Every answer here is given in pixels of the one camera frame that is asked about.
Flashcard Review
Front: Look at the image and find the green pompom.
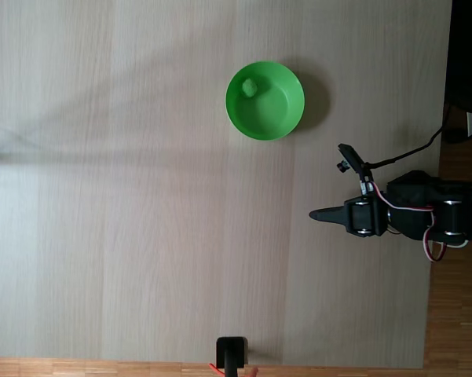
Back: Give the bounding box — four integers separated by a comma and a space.
241, 78, 259, 98

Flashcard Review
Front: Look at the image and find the green plastic bowl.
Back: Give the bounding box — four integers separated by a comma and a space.
225, 60, 306, 142

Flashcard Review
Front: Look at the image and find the black clamp stand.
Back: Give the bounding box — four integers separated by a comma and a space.
215, 336, 249, 377

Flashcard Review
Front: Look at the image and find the red white servo wire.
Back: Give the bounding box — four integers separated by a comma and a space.
360, 178, 470, 263

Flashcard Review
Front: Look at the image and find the black gripper-mounted camera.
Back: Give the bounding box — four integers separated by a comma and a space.
336, 143, 374, 196

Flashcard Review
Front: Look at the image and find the black camera cable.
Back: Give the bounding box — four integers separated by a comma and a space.
363, 125, 445, 168

